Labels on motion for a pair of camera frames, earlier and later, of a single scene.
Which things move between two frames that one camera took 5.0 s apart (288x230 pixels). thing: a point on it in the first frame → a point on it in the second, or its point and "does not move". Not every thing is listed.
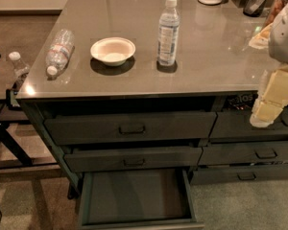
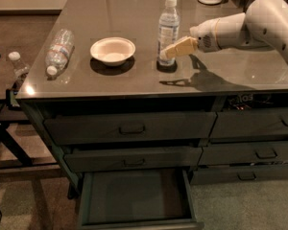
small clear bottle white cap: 19,69 does not move
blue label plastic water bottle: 168,33 does not move
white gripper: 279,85 → 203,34
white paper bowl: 112,51 does not move
